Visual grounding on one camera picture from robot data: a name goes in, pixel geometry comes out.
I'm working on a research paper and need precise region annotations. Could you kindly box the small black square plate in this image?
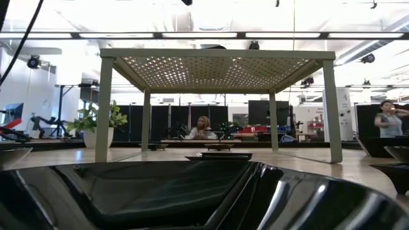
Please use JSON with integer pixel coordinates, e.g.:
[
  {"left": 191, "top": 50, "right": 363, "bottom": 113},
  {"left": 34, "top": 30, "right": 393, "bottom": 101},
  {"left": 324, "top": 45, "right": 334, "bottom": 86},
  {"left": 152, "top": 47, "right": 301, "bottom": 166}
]
[
  {"left": 369, "top": 162, "right": 409, "bottom": 196},
  {"left": 184, "top": 152, "right": 253, "bottom": 162},
  {"left": 203, "top": 142, "right": 235, "bottom": 152}
]

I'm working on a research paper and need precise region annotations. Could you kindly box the black partition screen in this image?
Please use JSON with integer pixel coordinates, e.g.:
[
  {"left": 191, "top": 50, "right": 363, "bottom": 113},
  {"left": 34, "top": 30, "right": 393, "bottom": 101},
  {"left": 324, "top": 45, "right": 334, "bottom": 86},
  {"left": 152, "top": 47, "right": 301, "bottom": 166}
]
[
  {"left": 355, "top": 103, "right": 409, "bottom": 143},
  {"left": 113, "top": 104, "right": 229, "bottom": 143}
]

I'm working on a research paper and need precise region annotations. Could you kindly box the white pillar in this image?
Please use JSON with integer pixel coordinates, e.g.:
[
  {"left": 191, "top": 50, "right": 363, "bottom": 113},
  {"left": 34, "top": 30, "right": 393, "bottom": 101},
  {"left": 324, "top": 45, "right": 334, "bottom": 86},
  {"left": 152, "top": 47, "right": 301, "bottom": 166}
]
[{"left": 321, "top": 88, "right": 354, "bottom": 143}]

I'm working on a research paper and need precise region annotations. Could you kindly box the white perforated metal rack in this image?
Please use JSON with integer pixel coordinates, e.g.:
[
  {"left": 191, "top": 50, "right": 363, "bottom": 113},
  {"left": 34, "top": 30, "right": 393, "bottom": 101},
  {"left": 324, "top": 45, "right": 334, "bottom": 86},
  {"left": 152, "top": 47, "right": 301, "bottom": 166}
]
[{"left": 95, "top": 47, "right": 343, "bottom": 164}]

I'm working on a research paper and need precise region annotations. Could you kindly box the black partition panel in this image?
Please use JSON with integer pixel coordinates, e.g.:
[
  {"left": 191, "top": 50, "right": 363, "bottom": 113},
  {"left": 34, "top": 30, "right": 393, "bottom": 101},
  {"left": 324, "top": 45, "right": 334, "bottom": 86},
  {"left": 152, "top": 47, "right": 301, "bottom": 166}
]
[{"left": 248, "top": 100, "right": 291, "bottom": 135}]

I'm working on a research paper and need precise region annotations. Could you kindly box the wooden table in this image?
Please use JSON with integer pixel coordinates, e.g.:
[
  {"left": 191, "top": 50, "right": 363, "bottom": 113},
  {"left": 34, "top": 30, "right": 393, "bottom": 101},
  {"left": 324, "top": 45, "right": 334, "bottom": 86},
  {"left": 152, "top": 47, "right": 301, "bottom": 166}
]
[{"left": 159, "top": 139, "right": 243, "bottom": 144}]

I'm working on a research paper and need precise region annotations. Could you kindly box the black leaf-shaped plate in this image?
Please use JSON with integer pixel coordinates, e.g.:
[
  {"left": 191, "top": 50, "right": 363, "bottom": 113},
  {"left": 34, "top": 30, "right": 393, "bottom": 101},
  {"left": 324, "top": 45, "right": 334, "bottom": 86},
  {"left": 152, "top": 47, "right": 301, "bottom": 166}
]
[
  {"left": 0, "top": 160, "right": 409, "bottom": 230},
  {"left": 0, "top": 146, "right": 33, "bottom": 171},
  {"left": 383, "top": 145, "right": 409, "bottom": 164}
]

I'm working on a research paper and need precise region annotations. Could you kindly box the red storage bin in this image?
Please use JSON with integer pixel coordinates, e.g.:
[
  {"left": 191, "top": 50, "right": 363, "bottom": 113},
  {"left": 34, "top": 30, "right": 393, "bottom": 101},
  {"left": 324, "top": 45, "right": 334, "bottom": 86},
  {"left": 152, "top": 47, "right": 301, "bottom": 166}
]
[{"left": 238, "top": 126, "right": 271, "bottom": 134}]

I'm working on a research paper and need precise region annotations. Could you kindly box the blue monitor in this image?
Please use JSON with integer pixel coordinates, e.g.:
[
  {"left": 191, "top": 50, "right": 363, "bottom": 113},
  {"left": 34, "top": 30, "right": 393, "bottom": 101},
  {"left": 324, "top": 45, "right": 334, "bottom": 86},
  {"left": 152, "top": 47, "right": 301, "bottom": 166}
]
[{"left": 3, "top": 102, "right": 25, "bottom": 128}]

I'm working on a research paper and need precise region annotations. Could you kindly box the green plant in white pot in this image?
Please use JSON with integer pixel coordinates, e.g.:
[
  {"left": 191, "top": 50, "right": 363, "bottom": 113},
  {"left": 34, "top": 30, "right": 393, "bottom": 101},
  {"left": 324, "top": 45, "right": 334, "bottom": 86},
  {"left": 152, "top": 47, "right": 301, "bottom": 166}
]
[{"left": 65, "top": 99, "right": 128, "bottom": 150}]

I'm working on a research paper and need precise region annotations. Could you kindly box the person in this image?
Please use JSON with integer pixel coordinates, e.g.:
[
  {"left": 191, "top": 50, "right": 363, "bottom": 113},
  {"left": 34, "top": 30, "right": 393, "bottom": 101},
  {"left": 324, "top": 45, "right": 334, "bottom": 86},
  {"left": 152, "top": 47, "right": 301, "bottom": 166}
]
[
  {"left": 185, "top": 115, "right": 218, "bottom": 141},
  {"left": 373, "top": 100, "right": 409, "bottom": 139}
]

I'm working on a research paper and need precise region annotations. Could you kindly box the black cable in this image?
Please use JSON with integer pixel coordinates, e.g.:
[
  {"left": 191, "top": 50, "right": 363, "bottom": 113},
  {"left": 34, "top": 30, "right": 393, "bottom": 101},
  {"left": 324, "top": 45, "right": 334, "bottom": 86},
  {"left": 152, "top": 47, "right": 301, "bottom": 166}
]
[{"left": 0, "top": 0, "right": 45, "bottom": 86}]

